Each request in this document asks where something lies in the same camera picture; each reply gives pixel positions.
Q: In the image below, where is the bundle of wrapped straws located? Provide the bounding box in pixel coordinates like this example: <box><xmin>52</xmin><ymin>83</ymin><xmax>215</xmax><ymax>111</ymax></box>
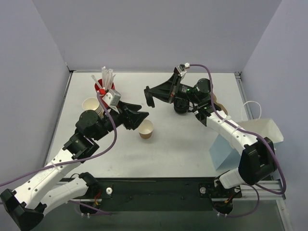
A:
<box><xmin>91</xmin><ymin>66</ymin><xmax>116</xmax><ymax>91</ymax></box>

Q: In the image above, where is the red ribbed straw cup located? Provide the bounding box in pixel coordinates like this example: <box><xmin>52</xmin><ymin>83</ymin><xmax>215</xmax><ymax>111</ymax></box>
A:
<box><xmin>94</xmin><ymin>79</ymin><xmax>121</xmax><ymax>104</ymax></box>

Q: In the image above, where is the stack of black lids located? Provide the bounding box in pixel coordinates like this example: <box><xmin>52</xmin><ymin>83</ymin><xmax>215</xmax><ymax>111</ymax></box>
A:
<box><xmin>174</xmin><ymin>101</ymin><xmax>190</xmax><ymax>114</ymax></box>

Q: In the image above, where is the brown cardboard cup carrier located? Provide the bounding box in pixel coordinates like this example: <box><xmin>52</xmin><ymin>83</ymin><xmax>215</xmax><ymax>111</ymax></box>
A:
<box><xmin>211</xmin><ymin>93</ymin><xmax>228</xmax><ymax>115</ymax></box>

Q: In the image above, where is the brown paper coffee cup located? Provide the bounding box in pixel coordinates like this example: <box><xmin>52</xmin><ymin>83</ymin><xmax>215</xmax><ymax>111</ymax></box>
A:
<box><xmin>138</xmin><ymin>119</ymin><xmax>154</xmax><ymax>139</ymax></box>

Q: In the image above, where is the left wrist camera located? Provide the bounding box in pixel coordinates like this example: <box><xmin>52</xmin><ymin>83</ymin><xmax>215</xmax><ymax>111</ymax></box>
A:
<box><xmin>97</xmin><ymin>89</ymin><xmax>121</xmax><ymax>108</ymax></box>

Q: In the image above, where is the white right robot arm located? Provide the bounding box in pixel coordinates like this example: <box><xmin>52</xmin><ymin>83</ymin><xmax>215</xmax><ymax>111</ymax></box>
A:
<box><xmin>144</xmin><ymin>74</ymin><xmax>277</xmax><ymax>196</ymax></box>

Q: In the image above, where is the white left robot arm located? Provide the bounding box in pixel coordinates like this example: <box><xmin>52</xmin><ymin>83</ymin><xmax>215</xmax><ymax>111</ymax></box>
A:
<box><xmin>0</xmin><ymin>102</ymin><xmax>149</xmax><ymax>231</ymax></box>

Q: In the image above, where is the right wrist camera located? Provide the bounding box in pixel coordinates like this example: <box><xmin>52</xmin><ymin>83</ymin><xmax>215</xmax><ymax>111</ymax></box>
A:
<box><xmin>174</xmin><ymin>63</ymin><xmax>190</xmax><ymax>77</ymax></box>

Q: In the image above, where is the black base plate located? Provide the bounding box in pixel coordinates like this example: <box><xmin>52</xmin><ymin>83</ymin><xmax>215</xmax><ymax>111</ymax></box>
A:
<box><xmin>69</xmin><ymin>177</ymin><xmax>241</xmax><ymax>212</ymax></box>

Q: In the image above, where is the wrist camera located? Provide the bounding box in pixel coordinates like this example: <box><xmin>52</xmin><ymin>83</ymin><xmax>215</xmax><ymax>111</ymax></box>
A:
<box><xmin>97</xmin><ymin>89</ymin><xmax>121</xmax><ymax>108</ymax></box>
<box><xmin>174</xmin><ymin>63</ymin><xmax>190</xmax><ymax>77</ymax></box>

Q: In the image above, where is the aluminium frame rail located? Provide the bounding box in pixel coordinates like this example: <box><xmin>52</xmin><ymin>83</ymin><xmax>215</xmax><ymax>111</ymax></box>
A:
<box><xmin>234</xmin><ymin>72</ymin><xmax>275</xmax><ymax>196</ymax></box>

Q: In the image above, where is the stack of paper cups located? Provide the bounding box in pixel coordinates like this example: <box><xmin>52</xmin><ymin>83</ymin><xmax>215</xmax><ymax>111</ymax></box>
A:
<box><xmin>82</xmin><ymin>98</ymin><xmax>103</xmax><ymax>117</ymax></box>

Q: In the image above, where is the white and blue paper bag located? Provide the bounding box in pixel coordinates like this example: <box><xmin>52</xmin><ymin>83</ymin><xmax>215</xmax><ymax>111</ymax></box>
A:
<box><xmin>207</xmin><ymin>111</ymin><xmax>284</xmax><ymax>170</ymax></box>

